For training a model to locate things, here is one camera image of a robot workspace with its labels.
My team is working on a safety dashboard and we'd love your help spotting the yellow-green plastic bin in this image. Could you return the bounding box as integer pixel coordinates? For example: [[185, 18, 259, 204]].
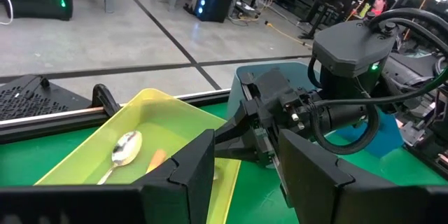
[[34, 88, 242, 224]]

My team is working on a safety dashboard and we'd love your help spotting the orange-handled metal spoon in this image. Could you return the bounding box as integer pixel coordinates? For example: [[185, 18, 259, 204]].
[[146, 148, 168, 175], [97, 129, 144, 186]]

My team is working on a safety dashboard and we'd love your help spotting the black table clamp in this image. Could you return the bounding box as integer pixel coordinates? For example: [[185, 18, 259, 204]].
[[91, 83, 123, 117]]

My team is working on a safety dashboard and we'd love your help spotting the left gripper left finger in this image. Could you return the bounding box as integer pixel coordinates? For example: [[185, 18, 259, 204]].
[[0, 129, 216, 224]]

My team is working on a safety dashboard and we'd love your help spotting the black floor stand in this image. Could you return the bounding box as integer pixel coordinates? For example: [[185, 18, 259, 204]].
[[297, 0, 339, 40]]

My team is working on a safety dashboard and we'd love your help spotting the person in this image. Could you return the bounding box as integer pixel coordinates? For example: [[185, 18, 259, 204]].
[[362, 0, 390, 18]]

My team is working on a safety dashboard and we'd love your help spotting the yellow floor cable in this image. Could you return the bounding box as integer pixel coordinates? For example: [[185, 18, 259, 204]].
[[264, 20, 314, 48]]

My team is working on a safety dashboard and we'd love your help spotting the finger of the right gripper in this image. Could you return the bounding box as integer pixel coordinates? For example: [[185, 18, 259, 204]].
[[214, 135, 274, 165], [214, 99, 263, 146]]

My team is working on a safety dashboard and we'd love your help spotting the black computer with blue lights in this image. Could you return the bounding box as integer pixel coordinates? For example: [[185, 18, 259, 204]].
[[193, 0, 236, 24]]

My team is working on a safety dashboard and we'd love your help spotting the blue plastic bin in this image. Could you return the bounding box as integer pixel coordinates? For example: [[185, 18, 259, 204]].
[[334, 110, 405, 158]]

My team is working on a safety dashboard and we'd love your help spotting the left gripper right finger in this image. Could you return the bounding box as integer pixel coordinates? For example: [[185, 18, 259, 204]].
[[279, 129, 448, 224]]

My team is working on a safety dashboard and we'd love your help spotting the green table mat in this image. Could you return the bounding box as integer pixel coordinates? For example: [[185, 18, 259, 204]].
[[0, 103, 448, 224]]

